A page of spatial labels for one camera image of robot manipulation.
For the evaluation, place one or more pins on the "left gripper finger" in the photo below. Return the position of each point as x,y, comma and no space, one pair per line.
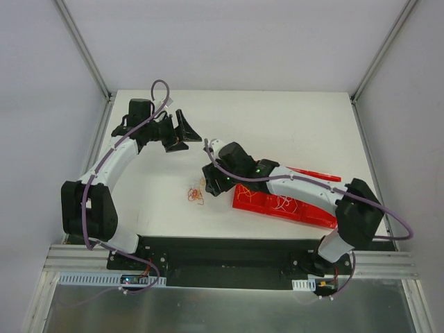
184,132
175,146

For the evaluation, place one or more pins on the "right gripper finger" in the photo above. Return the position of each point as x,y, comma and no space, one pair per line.
213,188
210,173

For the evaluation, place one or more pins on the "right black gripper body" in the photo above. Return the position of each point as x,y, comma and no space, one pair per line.
213,180

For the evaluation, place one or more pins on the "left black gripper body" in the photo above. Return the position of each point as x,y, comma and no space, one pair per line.
172,130

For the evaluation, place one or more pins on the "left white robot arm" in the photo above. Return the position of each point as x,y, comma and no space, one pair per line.
88,210

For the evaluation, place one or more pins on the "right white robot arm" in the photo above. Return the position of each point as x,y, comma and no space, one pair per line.
356,209

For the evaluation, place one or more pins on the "red three-compartment bin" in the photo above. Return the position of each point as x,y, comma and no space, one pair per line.
295,211

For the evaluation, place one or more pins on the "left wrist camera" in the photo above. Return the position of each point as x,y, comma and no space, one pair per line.
163,104

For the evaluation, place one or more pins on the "left aluminium frame post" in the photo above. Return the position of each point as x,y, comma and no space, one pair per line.
81,46

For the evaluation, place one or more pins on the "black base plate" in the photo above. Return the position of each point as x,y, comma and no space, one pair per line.
264,264

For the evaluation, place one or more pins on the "right white cable duct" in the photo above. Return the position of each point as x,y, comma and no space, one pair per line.
308,284

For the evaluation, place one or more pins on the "white cable duct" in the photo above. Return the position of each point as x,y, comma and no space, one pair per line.
308,284
111,280

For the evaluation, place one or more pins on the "left white cable duct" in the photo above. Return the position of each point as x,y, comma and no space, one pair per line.
111,280

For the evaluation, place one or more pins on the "aluminium rail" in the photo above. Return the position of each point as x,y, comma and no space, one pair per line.
370,264

